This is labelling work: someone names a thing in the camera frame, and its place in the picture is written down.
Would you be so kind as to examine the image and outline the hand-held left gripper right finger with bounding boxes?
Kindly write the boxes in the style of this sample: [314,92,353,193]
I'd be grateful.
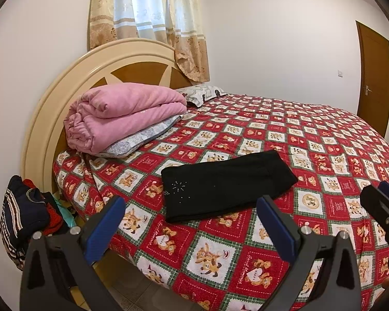
[256,195,364,311]

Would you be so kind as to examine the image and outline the dark striped sweater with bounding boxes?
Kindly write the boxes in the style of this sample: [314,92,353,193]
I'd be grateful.
[0,175,51,271]

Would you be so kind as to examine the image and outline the black pants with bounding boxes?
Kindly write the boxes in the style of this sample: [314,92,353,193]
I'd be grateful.
[161,151,299,224]

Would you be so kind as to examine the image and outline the beige patterned curtain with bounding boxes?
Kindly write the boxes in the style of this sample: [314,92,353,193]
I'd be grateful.
[88,0,211,83]

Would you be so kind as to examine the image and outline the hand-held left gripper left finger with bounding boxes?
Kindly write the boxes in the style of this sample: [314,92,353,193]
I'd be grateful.
[19,195,127,311]

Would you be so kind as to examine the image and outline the grey floral pillow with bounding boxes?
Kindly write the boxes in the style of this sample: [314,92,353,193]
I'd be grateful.
[100,113,185,159]

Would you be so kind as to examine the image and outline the teal garment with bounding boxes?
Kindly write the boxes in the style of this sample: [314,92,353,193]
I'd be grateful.
[53,194,79,232]

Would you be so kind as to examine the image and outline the cream wooden headboard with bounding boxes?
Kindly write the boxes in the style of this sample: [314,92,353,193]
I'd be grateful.
[21,38,190,198]

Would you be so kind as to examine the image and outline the pink folded blanket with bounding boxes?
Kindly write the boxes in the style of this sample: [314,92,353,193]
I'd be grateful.
[63,82,188,156]

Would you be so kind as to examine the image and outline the red printed bear bedspread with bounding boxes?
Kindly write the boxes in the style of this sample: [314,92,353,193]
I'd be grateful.
[52,93,389,311]

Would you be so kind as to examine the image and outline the white patterned pillow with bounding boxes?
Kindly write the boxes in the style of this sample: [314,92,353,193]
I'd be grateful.
[175,84,228,108]

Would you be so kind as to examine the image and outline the brown wooden door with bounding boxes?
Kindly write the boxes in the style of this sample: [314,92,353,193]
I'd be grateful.
[355,20,389,137]

